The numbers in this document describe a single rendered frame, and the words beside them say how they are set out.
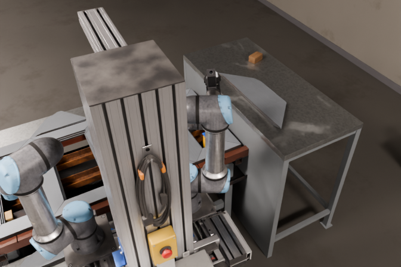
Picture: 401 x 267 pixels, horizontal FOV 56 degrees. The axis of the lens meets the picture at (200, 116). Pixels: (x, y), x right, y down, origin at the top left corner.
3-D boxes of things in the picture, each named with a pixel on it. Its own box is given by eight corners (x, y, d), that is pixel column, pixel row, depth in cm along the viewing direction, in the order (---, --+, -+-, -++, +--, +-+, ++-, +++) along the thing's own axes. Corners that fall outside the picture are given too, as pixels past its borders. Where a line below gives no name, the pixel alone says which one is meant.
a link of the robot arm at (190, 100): (167, 121, 147) (177, 134, 195) (195, 121, 147) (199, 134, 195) (167, 92, 149) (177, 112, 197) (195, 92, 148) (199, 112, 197)
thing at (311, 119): (183, 59, 305) (182, 54, 302) (246, 41, 326) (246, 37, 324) (283, 161, 215) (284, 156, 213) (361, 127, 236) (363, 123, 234)
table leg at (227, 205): (219, 220, 305) (221, 161, 262) (226, 217, 307) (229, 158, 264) (224, 226, 301) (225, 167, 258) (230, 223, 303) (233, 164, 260)
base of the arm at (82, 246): (107, 246, 172) (104, 233, 165) (74, 260, 167) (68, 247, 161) (99, 221, 182) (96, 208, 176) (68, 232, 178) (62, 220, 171)
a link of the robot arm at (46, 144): (59, 121, 136) (37, 154, 175) (32, 138, 129) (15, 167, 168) (79, 148, 136) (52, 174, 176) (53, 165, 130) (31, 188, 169)
